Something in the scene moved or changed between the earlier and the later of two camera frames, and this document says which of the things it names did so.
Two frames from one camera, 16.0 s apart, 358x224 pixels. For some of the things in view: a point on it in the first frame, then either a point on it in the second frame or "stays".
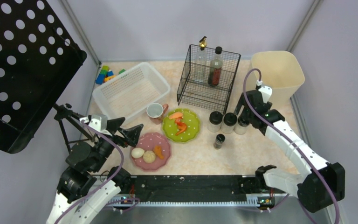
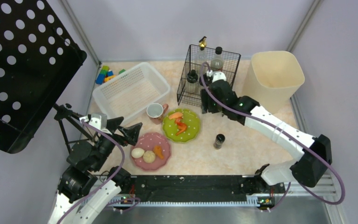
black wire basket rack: (209, 75) stays
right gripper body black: (248, 109) -> (209, 103)
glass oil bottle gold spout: (201, 64) stays
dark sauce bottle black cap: (216, 67) stays
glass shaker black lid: (230, 121) -> (205, 80)
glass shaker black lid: (240, 128) -> (192, 77)
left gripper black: (113, 134) stays
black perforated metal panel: (30, 54) stays
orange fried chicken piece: (158, 150) stays
